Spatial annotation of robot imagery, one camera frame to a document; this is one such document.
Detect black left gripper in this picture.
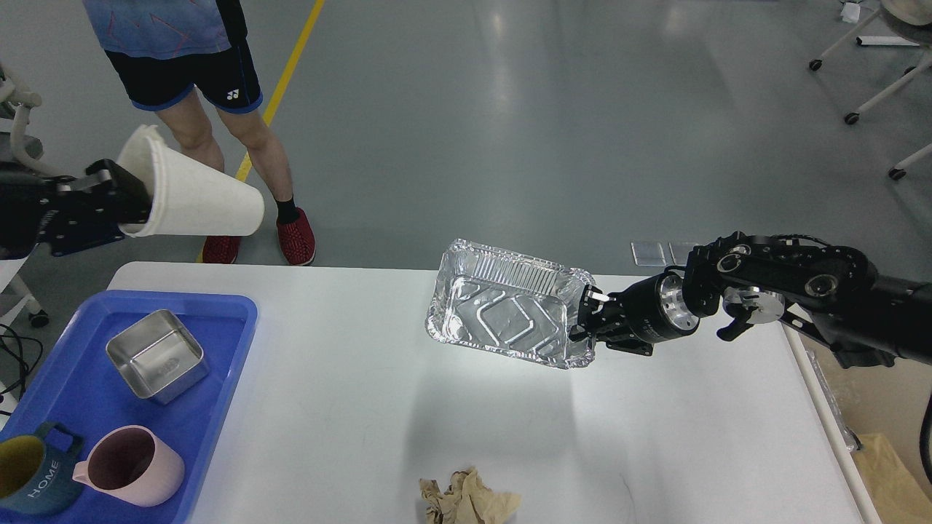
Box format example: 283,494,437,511
1,159,152,260

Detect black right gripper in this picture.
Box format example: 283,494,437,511
568,273,700,356

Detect white paper cup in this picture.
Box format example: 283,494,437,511
116,125,265,237

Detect aluminium foil tray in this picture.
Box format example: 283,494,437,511
425,239,595,370

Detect square stainless steel container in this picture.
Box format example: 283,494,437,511
104,309,210,405

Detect brown paper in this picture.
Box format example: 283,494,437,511
419,467,523,523

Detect pink plastic mug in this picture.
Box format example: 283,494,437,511
72,425,186,507

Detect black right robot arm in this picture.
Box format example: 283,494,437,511
568,231,931,368

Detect clear floor plate left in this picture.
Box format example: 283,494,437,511
630,241,667,266

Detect clear floor plate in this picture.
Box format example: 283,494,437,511
630,241,667,266
667,242,701,266

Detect clear floor plate right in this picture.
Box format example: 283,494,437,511
667,242,701,266

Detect white rolling stand left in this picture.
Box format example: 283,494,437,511
1,65,64,177

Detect person in blue shirt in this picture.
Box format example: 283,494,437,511
83,1,316,266

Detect blue home mug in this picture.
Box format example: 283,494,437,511
1,421,84,517

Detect white plastic bin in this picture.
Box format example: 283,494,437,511
783,326,930,523

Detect white wheeled chair base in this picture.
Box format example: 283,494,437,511
808,0,932,180

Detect black cables at left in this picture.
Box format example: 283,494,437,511
0,324,43,419

